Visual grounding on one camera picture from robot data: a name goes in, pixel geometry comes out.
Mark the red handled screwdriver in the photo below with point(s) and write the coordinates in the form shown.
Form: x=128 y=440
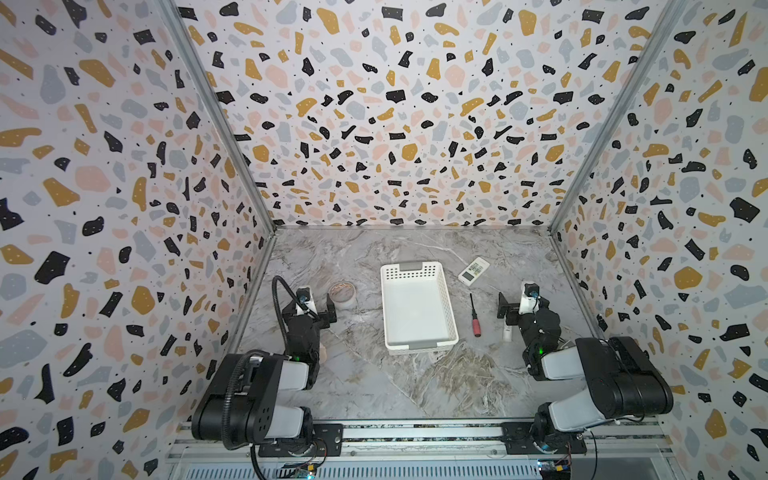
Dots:
x=476 y=327

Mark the clear tape roll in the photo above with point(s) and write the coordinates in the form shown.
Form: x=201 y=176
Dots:
x=343 y=295

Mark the white perforated plastic bin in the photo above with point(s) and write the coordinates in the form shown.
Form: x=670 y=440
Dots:
x=417 y=310

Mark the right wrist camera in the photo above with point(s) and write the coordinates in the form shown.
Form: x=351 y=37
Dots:
x=530 y=298

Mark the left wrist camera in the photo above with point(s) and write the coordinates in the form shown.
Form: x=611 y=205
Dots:
x=306 y=298

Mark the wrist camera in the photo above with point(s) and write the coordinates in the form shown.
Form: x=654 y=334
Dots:
x=306 y=298
x=530 y=298

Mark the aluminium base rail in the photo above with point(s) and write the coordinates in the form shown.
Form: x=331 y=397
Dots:
x=480 y=439

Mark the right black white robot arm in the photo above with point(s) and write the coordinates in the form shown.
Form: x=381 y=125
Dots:
x=621 y=383

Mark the white remote control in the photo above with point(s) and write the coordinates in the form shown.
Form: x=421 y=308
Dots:
x=473 y=271

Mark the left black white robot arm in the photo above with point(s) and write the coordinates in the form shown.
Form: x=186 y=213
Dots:
x=240 y=406

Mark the beige cylindrical tube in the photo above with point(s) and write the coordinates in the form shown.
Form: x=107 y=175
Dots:
x=323 y=354

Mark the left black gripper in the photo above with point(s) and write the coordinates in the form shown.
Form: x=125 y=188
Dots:
x=318 y=315

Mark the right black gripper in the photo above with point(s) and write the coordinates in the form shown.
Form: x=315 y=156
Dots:
x=516 y=311

